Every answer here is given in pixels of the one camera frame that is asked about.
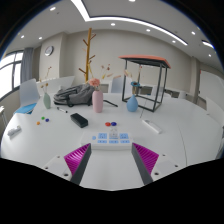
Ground window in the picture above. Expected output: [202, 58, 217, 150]
[0, 50, 24, 100]

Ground white remote control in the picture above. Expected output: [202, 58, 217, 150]
[141, 119, 163, 135]

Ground small white charger block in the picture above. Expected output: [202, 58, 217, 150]
[109, 128, 120, 140]

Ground grey backpack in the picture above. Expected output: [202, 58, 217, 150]
[53, 83, 119, 108]

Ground black marker pen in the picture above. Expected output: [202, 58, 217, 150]
[56, 106, 69, 114]

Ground blue vase with flower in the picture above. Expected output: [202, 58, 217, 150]
[123, 64, 144, 113]

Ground small white device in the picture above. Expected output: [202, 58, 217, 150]
[6, 124, 23, 140]

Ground white power strip blue sockets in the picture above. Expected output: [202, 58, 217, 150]
[80, 130, 134, 151]

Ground round wall clock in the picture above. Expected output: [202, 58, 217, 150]
[44, 45, 55, 57]

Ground pink vase with dried flowers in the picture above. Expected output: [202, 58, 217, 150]
[87, 63, 114, 114]

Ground wooden coat rack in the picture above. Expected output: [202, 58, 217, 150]
[78, 27, 98, 84]

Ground white board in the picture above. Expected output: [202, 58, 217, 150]
[198, 70, 224, 111]

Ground grey curtain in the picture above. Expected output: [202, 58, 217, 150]
[20, 47, 35, 84]

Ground round ceiling lights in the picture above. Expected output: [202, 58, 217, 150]
[18, 0, 216, 51]

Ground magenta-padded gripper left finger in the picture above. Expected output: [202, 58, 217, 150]
[42, 143, 92, 186]

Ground green vase with dried stems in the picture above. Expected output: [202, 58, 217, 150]
[39, 65, 53, 110]

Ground black rectangular case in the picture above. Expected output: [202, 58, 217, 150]
[69, 112, 89, 129]

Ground black frame stand orange top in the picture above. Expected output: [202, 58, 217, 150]
[118, 54, 172, 113]

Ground white chair with blue seat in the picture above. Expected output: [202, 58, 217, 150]
[13, 78, 42, 116]

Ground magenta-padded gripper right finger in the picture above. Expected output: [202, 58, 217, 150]
[131, 142, 183, 186]

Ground long ceiling light strip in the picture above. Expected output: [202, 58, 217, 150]
[70, 0, 189, 47]

